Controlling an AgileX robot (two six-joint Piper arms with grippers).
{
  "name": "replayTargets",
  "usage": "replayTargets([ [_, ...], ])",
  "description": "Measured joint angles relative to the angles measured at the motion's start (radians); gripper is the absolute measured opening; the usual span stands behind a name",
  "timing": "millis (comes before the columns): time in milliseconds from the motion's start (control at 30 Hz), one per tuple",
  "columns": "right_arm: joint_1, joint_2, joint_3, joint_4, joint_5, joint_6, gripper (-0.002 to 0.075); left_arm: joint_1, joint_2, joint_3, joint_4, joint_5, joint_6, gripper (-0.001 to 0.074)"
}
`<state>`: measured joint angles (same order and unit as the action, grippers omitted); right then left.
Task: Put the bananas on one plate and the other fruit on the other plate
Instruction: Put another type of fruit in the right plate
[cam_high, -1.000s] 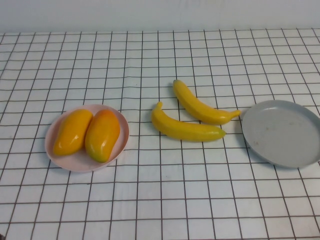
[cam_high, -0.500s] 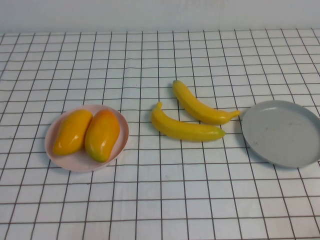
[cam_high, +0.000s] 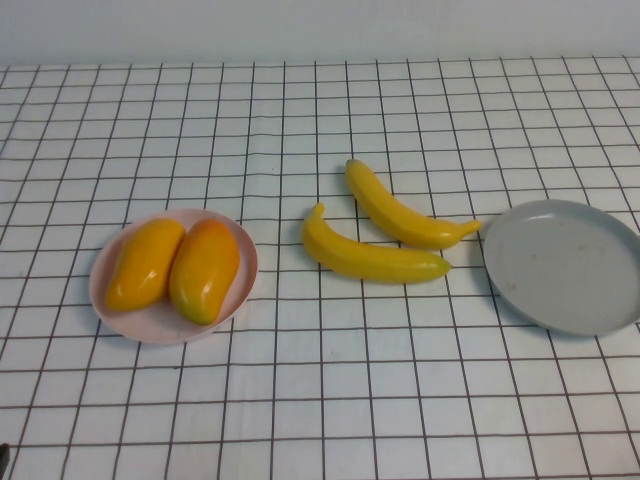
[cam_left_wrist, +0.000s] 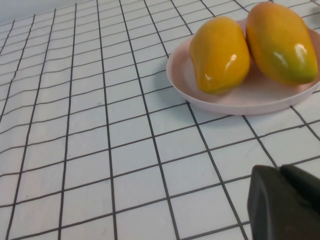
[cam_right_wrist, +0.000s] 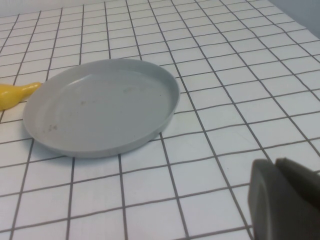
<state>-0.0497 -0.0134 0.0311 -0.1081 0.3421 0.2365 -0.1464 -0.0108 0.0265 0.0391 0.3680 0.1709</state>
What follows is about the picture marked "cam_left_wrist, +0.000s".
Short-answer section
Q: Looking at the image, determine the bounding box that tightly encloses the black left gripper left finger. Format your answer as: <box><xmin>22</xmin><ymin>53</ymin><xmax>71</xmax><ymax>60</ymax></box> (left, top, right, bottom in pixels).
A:
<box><xmin>246</xmin><ymin>164</ymin><xmax>320</xmax><ymax>240</ymax></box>

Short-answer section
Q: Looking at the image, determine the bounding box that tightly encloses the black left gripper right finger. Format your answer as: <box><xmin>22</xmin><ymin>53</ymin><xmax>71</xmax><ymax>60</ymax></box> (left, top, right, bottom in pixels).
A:
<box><xmin>279</xmin><ymin>163</ymin><xmax>320</xmax><ymax>209</ymax></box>

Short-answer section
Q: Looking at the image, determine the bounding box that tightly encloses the green-tipped orange mango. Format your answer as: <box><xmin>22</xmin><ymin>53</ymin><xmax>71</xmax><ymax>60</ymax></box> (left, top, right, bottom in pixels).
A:
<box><xmin>245</xmin><ymin>0</ymin><xmax>319</xmax><ymax>86</ymax></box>

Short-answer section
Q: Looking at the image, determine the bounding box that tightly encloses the plain orange-yellow mango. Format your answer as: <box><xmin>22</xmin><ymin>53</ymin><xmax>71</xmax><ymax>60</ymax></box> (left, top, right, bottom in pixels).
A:
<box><xmin>188</xmin><ymin>15</ymin><xmax>251</xmax><ymax>96</ymax></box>

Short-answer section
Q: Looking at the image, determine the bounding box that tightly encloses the pink round plate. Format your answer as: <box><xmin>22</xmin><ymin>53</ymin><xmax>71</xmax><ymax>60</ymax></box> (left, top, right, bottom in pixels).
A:
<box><xmin>165</xmin><ymin>18</ymin><xmax>320</xmax><ymax>116</ymax></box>

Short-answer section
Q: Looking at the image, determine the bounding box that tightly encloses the white grid tablecloth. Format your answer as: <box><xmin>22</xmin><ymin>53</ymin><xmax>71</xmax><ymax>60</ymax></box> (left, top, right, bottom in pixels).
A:
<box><xmin>0</xmin><ymin>0</ymin><xmax>320</xmax><ymax>240</ymax></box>

